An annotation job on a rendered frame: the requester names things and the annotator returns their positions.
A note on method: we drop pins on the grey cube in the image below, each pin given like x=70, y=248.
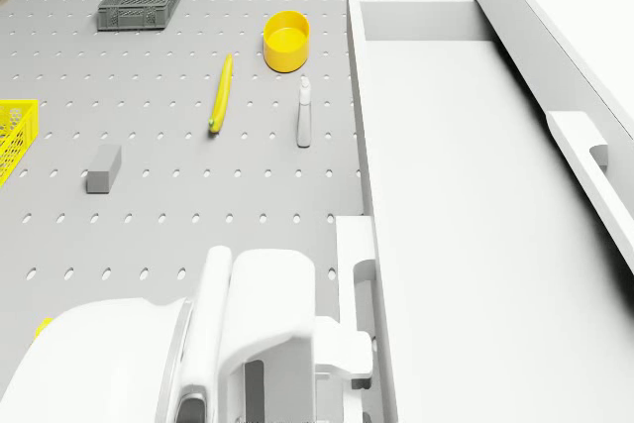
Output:
x=103, y=170

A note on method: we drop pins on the banana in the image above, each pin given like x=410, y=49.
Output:
x=221, y=96

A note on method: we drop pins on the white cabinet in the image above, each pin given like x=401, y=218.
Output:
x=569, y=46

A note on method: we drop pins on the yellow bowl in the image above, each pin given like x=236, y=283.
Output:
x=286, y=54

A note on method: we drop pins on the white bottle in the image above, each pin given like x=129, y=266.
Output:
x=303, y=121

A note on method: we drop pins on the yellow basket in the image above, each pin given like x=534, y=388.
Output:
x=15, y=140

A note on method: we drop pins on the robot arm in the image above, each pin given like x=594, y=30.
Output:
x=99, y=368

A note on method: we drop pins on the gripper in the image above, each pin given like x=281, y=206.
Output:
x=342, y=353

